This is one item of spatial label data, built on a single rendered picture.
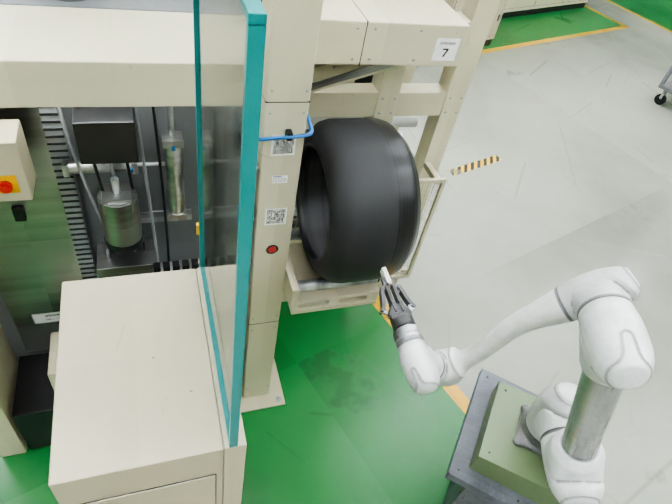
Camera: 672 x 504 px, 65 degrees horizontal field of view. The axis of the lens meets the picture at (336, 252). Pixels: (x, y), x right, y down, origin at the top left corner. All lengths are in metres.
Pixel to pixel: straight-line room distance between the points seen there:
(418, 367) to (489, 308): 1.90
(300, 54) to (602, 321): 1.01
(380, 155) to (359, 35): 0.39
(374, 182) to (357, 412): 1.44
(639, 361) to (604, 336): 0.09
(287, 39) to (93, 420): 1.03
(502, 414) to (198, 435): 1.22
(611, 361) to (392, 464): 1.59
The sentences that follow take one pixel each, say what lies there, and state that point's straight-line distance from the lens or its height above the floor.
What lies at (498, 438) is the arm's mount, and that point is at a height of 0.75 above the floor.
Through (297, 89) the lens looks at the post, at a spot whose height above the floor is 1.69.
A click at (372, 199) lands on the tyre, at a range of 1.69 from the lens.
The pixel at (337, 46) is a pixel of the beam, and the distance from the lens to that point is 1.83.
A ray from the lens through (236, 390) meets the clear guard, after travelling 1.05.
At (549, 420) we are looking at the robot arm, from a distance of 1.93.
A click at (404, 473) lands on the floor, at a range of 2.73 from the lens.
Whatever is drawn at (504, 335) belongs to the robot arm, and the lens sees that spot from 1.60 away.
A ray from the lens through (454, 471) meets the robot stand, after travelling 2.06.
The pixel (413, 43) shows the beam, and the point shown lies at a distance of 1.92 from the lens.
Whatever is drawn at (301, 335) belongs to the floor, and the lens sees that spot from 3.01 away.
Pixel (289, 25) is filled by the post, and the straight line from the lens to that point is 1.46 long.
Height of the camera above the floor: 2.43
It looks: 44 degrees down
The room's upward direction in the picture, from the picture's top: 13 degrees clockwise
